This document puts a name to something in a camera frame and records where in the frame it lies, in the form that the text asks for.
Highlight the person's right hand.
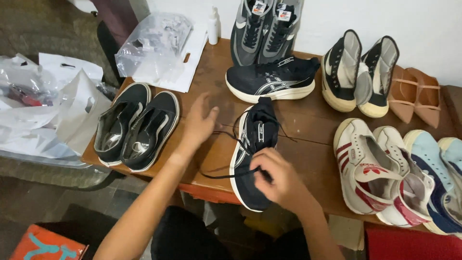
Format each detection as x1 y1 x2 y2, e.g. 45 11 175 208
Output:
250 147 319 214

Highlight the person's left hand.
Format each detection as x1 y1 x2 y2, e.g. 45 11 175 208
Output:
179 92 220 152

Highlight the black shoelace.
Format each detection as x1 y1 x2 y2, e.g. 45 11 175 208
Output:
199 108 299 180

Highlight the black canvas skate shoe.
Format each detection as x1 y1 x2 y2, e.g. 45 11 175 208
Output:
93 82 152 168
121 90 180 173

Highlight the white flat plastic bag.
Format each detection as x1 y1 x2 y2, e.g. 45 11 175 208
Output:
131 22 209 94

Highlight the black white-striped running shoe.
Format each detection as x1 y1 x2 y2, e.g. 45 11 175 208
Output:
225 56 321 104
230 96 281 213

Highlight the white red-striped sneaker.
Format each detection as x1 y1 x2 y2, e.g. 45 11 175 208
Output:
333 118 404 216
372 125 436 228

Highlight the clear crumpled plastic bag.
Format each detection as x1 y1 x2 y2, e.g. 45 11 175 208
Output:
114 12 194 78

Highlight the white spray bottle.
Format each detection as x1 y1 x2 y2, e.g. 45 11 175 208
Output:
207 6 220 46

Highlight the grey black tagged sneaker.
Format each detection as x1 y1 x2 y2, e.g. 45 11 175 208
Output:
230 0 277 67
258 0 304 65

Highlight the person's black clothing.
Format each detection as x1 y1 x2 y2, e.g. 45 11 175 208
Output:
150 205 312 260

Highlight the black white high-top sneaker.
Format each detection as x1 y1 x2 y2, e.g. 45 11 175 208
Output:
321 29 363 113
355 35 400 119

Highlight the red mat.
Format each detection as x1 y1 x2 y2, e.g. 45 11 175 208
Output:
364 222 462 260

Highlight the light blue navy sneaker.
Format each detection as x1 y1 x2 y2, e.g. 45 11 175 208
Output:
437 137 462 181
403 130 462 236

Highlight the brown pointed flat shoe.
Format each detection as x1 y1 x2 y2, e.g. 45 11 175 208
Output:
407 67 442 129
388 65 419 125

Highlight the clear plastic storage bin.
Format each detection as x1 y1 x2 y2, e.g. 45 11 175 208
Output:
0 149 113 191

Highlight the heap of white plastic bags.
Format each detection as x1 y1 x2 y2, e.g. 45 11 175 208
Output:
0 52 113 160

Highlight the orange box with teal print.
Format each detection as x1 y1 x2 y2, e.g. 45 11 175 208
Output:
9 223 90 260

